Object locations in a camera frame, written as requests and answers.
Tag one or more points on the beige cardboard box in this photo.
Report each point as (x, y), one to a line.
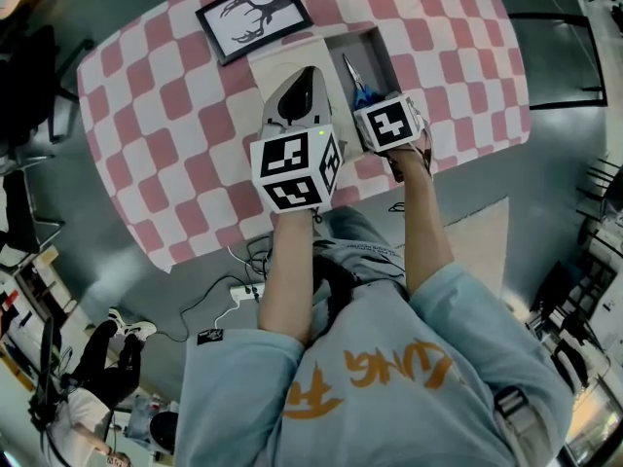
(292, 61)

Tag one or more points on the pink white checkered tablecloth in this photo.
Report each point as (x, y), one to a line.
(160, 129)

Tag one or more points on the black metal frame stand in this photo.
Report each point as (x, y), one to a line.
(596, 61)

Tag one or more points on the black framed antler picture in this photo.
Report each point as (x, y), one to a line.
(253, 15)

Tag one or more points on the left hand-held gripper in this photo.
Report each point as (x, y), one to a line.
(284, 156)

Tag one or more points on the person's light blue shirt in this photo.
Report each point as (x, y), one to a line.
(389, 387)

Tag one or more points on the black office chair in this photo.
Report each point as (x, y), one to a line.
(29, 81)

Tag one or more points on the person's right forearm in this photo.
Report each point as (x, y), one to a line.
(426, 222)

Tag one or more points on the white power strip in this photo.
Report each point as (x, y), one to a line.
(243, 293)

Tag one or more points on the beige rug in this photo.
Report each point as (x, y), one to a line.
(479, 241)

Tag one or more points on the person's light jeans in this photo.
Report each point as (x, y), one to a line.
(357, 241)

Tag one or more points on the person's left forearm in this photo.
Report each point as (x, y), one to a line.
(287, 270)

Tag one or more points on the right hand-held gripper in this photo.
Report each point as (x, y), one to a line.
(387, 124)

